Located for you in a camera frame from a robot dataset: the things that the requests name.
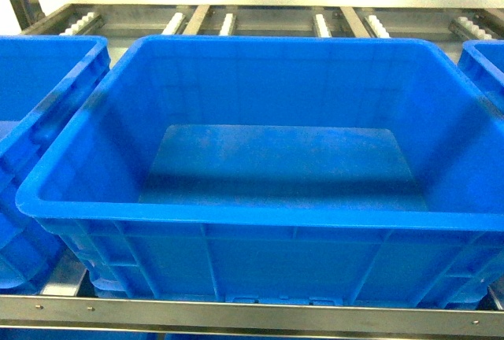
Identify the blue plastic crate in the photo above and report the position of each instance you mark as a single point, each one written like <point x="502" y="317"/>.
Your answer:
<point x="280" y="170"/>
<point x="44" y="80"/>
<point x="482" y="62"/>

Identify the right blue plastic crate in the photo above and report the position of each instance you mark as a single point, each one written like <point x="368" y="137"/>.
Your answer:
<point x="482" y="62"/>

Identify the left blue plastic crate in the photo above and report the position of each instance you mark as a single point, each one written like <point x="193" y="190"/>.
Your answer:
<point x="44" y="80"/>

